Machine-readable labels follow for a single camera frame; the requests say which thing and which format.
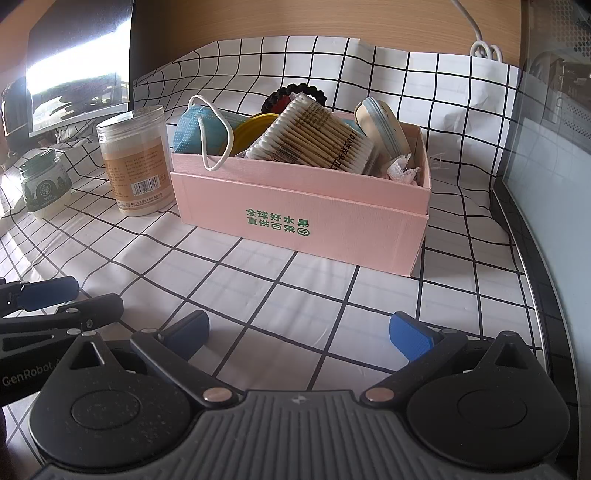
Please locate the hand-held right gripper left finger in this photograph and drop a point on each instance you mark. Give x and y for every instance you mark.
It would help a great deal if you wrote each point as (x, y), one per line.
(189, 330)

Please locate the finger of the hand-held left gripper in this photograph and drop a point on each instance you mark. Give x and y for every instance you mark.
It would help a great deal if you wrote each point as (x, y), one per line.
(92, 313)
(46, 293)

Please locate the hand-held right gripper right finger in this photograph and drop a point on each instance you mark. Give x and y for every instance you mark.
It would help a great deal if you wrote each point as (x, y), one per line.
(408, 336)

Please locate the pink cardboard box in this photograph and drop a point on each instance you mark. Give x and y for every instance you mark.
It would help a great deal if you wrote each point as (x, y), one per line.
(369, 230)

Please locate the blue face mask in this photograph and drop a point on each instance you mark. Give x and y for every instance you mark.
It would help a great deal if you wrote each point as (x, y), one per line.
(189, 129)

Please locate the yellow round lid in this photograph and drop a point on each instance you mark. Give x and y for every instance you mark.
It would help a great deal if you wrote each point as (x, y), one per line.
(251, 134)

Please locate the beige round zipper pouch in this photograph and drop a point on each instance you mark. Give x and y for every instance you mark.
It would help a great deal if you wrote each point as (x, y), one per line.
(374, 124)

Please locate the cotton swab pack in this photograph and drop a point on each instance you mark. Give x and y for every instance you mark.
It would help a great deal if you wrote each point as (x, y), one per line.
(309, 138)

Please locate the red packet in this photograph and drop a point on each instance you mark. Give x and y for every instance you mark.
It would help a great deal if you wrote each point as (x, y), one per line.
(282, 98)

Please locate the white checked tablecloth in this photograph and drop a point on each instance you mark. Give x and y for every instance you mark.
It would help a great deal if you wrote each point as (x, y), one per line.
(277, 300)

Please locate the small green label jar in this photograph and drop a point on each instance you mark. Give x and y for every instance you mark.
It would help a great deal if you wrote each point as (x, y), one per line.
(44, 189)

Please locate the tall clear plastic jar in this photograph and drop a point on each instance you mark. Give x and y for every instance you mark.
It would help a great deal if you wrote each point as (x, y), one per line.
(134, 161)

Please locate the dark round object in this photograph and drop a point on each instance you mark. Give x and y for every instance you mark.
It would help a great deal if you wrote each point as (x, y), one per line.
(14, 120)

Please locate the glass panel computer case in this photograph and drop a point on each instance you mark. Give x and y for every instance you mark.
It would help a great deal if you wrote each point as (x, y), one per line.
(554, 207)

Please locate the black computer monitor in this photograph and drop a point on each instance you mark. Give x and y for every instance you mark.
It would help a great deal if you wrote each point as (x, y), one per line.
(78, 60)

